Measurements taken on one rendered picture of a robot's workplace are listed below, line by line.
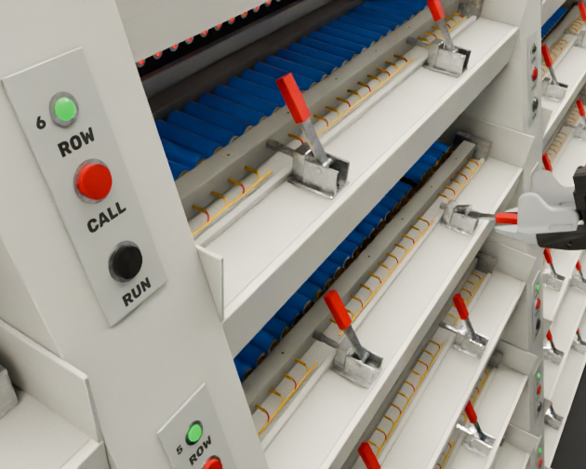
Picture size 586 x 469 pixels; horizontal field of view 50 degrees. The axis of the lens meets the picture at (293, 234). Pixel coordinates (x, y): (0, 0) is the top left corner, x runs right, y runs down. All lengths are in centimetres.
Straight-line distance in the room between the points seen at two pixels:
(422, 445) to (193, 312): 48
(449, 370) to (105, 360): 61
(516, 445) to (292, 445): 80
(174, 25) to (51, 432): 21
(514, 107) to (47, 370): 72
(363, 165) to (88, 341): 29
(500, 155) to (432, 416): 37
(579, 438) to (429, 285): 111
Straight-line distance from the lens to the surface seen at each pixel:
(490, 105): 91
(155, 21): 34
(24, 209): 28
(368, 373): 58
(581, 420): 180
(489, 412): 108
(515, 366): 115
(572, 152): 141
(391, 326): 64
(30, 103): 28
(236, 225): 44
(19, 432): 35
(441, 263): 72
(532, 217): 71
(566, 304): 161
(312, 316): 60
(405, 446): 78
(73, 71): 29
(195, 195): 44
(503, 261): 102
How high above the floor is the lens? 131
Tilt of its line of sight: 29 degrees down
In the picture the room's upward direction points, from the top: 13 degrees counter-clockwise
